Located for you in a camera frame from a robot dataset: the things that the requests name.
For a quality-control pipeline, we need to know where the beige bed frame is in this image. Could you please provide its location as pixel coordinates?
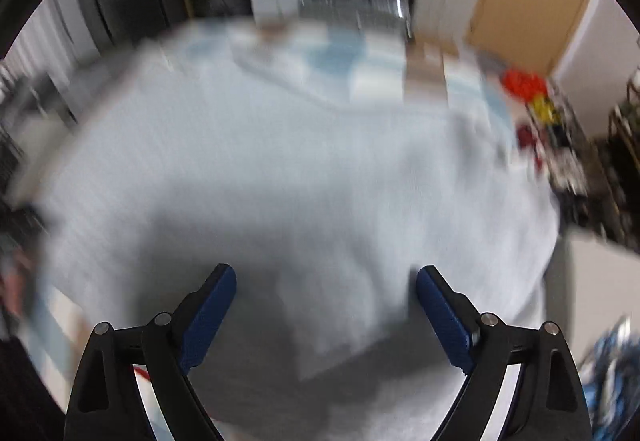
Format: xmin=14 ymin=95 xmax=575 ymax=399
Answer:
xmin=545 ymin=228 xmax=640 ymax=362

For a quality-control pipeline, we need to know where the person's dark clothing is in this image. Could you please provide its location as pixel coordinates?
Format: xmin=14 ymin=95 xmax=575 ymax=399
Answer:
xmin=0 ymin=336 xmax=66 ymax=441

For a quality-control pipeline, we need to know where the silver suitcase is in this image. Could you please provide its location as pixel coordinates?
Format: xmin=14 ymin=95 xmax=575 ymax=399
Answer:
xmin=300 ymin=0 xmax=416 ymax=42

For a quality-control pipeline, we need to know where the blue plaid shirt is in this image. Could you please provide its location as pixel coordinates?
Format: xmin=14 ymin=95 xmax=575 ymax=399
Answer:
xmin=580 ymin=316 xmax=640 ymax=441

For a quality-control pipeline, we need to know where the pile of loose shoes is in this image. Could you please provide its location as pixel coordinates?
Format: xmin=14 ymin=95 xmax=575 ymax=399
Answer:
xmin=515 ymin=91 xmax=591 ymax=196

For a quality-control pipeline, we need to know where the checkered bed sheet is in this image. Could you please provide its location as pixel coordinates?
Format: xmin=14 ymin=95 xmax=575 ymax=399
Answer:
xmin=20 ymin=18 xmax=518 ymax=441

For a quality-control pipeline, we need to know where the wooden shoe rack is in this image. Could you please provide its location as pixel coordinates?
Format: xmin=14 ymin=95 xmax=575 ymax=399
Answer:
xmin=595 ymin=71 xmax=640 ymax=252

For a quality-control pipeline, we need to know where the grey printed hoodie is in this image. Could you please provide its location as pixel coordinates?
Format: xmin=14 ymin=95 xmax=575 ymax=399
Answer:
xmin=37 ymin=21 xmax=561 ymax=441

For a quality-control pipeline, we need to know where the dark glass cabinet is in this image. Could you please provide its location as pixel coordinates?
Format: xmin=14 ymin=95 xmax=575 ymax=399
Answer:
xmin=70 ymin=0 xmax=131 ymax=64

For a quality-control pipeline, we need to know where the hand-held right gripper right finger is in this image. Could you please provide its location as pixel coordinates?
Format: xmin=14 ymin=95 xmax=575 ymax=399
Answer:
xmin=416 ymin=265 xmax=591 ymax=441

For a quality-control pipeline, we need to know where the orange plastic bag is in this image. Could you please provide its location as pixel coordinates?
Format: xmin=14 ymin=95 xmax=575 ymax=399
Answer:
xmin=500 ymin=68 xmax=546 ymax=99

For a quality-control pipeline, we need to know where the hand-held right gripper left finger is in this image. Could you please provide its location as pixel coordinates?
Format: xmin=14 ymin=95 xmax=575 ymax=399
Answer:
xmin=64 ymin=263 xmax=238 ymax=441

